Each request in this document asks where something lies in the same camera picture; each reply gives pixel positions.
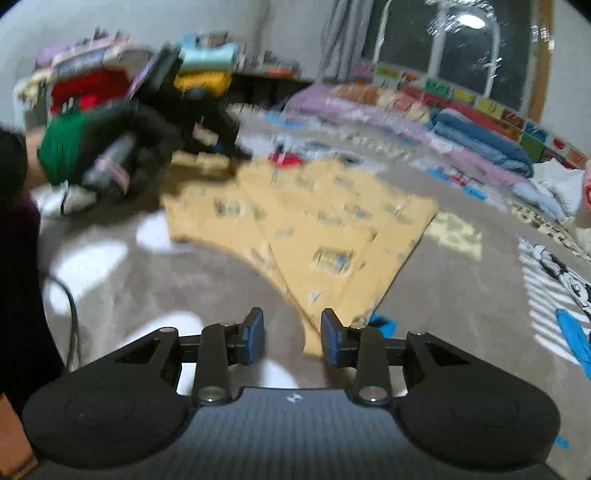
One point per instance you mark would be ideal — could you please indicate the stack of folded clothes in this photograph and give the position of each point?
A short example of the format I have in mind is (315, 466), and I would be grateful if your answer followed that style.
(92, 87)

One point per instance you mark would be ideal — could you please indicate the cartoon mouse printed blanket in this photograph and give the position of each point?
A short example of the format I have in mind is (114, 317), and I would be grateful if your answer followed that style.
(461, 300)

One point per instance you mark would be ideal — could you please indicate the white cloth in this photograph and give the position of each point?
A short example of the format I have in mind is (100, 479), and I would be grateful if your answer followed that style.
(558, 180)

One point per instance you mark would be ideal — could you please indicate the grey striped curtain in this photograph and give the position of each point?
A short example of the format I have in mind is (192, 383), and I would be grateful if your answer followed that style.
(346, 37)

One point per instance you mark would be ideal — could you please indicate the person's dark clothing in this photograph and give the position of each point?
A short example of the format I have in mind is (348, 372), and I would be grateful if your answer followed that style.
(23, 300)

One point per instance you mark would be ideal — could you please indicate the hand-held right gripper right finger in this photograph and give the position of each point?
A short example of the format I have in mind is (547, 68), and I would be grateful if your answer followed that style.
(328, 337)

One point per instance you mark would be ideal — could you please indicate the person's left forearm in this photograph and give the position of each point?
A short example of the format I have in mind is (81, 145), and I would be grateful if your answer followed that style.
(32, 161)

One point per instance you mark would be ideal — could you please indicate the pink quilt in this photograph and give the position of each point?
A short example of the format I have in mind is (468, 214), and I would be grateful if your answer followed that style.
(588, 184)

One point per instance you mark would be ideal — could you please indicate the blue quilt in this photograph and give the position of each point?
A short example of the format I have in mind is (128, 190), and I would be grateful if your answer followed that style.
(480, 136)

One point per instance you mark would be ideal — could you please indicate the light blue cloth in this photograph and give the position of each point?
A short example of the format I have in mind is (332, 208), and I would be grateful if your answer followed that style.
(540, 198)

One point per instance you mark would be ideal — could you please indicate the colourful foam wall panel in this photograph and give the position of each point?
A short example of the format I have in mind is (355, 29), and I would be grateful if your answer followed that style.
(489, 106)

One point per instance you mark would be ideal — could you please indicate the window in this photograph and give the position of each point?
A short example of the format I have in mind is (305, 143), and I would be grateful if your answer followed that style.
(461, 46)

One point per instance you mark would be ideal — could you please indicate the yellow printed garment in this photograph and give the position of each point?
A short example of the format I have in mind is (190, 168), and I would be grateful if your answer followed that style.
(323, 221)

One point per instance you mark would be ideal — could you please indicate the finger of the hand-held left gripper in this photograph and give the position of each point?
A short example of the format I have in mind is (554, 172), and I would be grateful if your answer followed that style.
(231, 143)

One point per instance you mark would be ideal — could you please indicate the orange cartoon printed blanket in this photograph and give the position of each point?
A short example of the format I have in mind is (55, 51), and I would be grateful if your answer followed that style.
(383, 99)

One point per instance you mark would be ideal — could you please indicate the person's left hand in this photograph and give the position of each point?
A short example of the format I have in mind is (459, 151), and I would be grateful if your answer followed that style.
(74, 138)

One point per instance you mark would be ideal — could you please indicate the cream quilt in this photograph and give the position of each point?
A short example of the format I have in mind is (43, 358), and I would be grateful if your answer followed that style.
(581, 230)

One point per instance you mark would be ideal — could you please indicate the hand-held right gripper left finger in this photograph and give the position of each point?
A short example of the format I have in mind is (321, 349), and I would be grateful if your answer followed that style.
(256, 337)

